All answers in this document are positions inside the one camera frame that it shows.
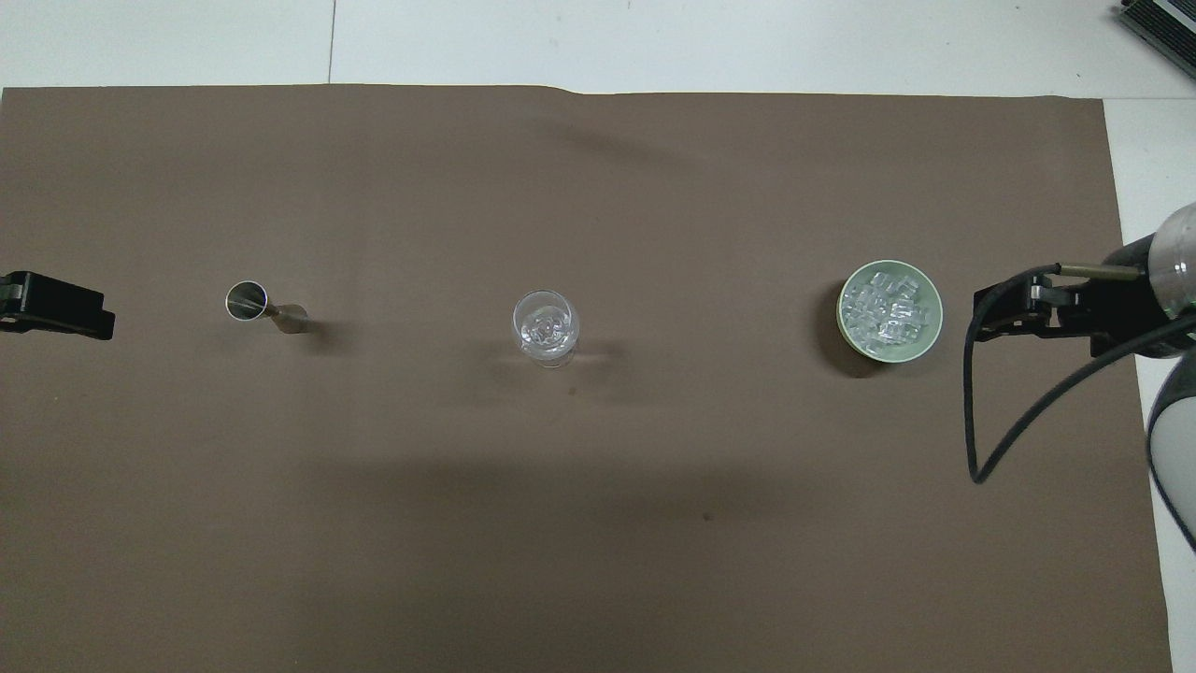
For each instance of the clear ice cubes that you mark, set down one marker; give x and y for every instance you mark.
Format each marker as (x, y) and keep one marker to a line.
(888, 310)

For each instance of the steel double jigger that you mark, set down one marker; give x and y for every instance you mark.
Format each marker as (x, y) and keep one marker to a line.
(249, 301)

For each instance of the grey ribbed metal device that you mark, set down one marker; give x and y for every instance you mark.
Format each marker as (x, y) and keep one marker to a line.
(1163, 21)

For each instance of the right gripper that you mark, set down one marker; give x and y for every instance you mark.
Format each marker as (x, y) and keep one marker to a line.
(1121, 299)

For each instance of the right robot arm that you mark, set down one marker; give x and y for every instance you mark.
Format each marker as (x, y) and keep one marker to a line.
(1179, 257)

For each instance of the clear wine glass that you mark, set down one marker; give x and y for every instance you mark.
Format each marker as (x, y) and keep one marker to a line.
(545, 325)

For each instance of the pale green bowl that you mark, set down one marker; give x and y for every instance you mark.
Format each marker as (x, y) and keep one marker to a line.
(925, 336)

